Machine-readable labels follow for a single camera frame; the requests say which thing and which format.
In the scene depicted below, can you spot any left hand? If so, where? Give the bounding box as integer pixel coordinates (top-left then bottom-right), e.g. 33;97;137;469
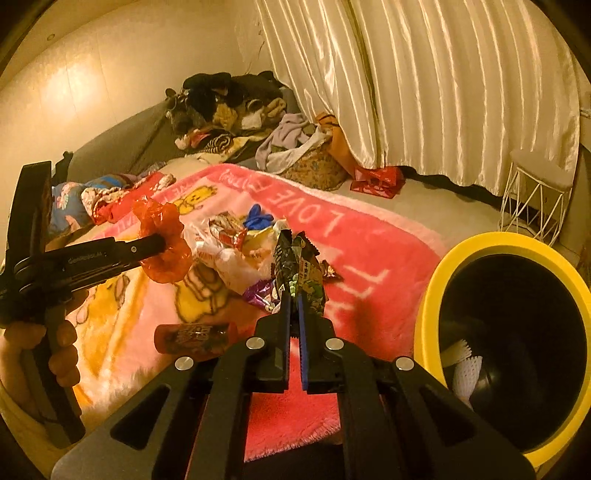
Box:
1;317;81;421

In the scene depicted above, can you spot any green dark snack wrapper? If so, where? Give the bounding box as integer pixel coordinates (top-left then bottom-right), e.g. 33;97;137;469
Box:
273;229;327;315

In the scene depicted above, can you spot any pile of dark clothes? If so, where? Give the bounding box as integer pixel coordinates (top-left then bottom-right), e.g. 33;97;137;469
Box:
165;71;287;162

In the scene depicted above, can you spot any white foam fruit net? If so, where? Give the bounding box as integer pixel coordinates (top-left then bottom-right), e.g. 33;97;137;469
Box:
441;339;483;409

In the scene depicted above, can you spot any floral laundry basket with clothes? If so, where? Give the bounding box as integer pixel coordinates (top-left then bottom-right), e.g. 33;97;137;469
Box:
254;113;349;191

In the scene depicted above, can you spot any white wire side stool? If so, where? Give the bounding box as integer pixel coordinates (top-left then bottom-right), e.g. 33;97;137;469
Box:
499;150;574;246

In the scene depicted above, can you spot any white plastic bag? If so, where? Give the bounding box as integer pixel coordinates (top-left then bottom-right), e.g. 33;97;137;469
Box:
183;212;290;294

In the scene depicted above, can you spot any grey bed headboard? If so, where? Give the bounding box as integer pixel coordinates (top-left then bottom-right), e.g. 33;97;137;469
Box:
67;102;183;183

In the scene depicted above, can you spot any red snack bar wrapper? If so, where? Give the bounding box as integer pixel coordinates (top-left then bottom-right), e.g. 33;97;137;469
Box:
153;322;238;362

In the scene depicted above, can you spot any yellow rimmed black trash bin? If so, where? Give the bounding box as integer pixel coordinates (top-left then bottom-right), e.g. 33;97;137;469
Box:
414;232;590;468

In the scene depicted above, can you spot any red plastic bag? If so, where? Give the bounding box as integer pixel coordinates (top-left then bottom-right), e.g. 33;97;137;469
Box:
349;166;406;199

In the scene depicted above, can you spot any cream striped satin curtain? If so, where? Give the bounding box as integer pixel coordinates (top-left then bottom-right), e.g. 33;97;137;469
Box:
257;0;580;194

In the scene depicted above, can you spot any red floral clothing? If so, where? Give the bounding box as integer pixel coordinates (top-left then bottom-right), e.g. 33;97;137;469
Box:
80;171;176;225

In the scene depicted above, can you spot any pink cartoon fleece blanket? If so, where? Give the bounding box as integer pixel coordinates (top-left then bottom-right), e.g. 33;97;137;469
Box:
68;162;447;462

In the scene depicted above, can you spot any red crinkled plastic wrapper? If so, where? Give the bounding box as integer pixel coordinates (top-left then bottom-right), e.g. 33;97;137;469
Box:
132;197;192;284

